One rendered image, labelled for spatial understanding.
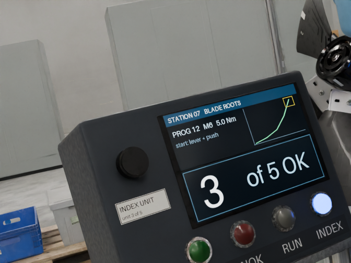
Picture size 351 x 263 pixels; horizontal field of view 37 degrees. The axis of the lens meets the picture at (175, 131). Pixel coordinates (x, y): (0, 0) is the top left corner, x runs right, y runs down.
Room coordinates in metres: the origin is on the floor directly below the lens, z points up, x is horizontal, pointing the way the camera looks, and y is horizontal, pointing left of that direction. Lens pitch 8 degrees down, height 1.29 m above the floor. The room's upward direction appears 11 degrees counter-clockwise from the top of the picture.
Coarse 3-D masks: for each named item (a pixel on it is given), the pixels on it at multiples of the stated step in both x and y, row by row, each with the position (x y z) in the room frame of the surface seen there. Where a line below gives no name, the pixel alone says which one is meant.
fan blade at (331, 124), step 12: (324, 120) 1.20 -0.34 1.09; (336, 120) 1.19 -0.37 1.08; (348, 120) 1.19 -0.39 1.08; (324, 132) 1.18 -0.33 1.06; (336, 132) 1.17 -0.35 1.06; (348, 132) 1.17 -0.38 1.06; (336, 144) 1.15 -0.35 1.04; (348, 144) 1.15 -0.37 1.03; (336, 156) 1.14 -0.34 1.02; (348, 156) 1.13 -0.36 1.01; (336, 168) 1.12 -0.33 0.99; (348, 168) 1.11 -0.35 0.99; (348, 180) 1.10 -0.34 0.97; (348, 192) 1.08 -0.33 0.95; (348, 204) 1.06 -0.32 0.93
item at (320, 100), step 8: (312, 80) 1.33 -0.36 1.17; (320, 80) 1.32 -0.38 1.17; (312, 88) 1.34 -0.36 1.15; (320, 88) 1.33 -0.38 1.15; (328, 88) 1.31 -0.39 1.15; (312, 96) 1.34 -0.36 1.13; (320, 96) 1.33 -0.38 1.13; (328, 96) 1.32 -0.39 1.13; (320, 104) 1.33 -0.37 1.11; (328, 104) 1.32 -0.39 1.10
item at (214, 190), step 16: (224, 160) 0.51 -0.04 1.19; (192, 176) 0.49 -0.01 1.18; (208, 176) 0.50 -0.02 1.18; (224, 176) 0.50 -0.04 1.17; (192, 192) 0.49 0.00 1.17; (208, 192) 0.49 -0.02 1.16; (224, 192) 0.50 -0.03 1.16; (192, 208) 0.48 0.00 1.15; (208, 208) 0.49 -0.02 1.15; (224, 208) 0.49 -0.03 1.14
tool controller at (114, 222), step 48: (192, 96) 0.52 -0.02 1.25; (240, 96) 0.54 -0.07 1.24; (288, 96) 0.56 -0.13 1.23; (96, 144) 0.47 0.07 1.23; (144, 144) 0.49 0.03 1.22; (192, 144) 0.50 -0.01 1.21; (240, 144) 0.52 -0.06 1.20; (288, 144) 0.54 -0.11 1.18; (96, 192) 0.46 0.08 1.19; (144, 192) 0.47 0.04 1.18; (240, 192) 0.50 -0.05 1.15; (288, 192) 0.52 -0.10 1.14; (336, 192) 0.55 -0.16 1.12; (96, 240) 0.50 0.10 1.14; (144, 240) 0.46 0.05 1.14; (288, 240) 0.51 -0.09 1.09; (336, 240) 0.53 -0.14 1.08
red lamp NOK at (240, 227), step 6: (240, 222) 0.49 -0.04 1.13; (246, 222) 0.49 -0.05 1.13; (234, 228) 0.49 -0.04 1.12; (240, 228) 0.49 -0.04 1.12; (246, 228) 0.49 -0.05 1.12; (252, 228) 0.49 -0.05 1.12; (234, 234) 0.48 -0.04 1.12; (240, 234) 0.48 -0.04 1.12; (246, 234) 0.48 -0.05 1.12; (252, 234) 0.49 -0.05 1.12; (234, 240) 0.48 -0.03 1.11; (240, 240) 0.48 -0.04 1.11; (246, 240) 0.48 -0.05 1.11; (252, 240) 0.49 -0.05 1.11; (240, 246) 0.48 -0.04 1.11; (246, 246) 0.49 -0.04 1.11
